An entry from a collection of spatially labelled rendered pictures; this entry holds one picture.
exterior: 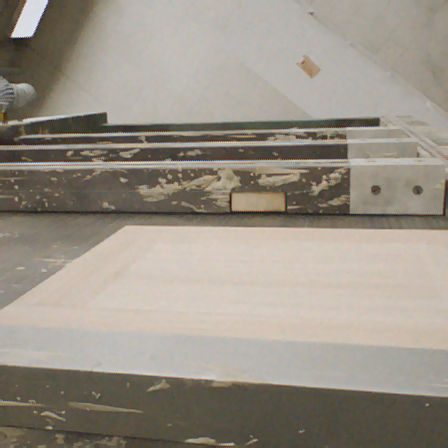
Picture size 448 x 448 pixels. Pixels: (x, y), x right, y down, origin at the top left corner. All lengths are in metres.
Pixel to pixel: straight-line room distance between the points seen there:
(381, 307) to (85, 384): 0.23
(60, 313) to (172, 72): 5.81
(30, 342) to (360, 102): 4.14
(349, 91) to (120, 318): 4.04
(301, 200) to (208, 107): 5.35
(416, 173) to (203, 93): 5.40
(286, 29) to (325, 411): 4.20
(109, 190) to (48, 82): 6.11
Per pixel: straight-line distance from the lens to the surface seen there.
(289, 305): 0.44
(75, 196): 0.89
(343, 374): 0.30
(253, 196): 0.80
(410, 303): 0.45
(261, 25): 4.46
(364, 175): 0.79
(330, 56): 4.38
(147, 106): 6.38
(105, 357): 0.32
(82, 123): 2.18
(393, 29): 5.75
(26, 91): 1.69
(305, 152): 1.07
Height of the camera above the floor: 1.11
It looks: level
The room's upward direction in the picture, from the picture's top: 52 degrees counter-clockwise
